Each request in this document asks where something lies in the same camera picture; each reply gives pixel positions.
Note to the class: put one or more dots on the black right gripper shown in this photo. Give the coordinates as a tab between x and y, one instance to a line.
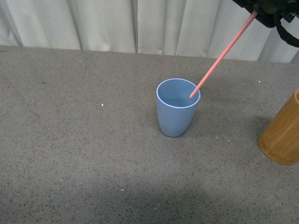
270	12

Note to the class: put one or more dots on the pink chopstick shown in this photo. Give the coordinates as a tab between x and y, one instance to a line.
225	51

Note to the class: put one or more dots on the blue plastic cup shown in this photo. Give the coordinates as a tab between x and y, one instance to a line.
175	108

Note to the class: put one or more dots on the bamboo chopstick holder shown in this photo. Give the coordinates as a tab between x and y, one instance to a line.
280	140

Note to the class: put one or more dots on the white curtain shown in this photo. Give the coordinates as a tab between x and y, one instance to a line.
200	28

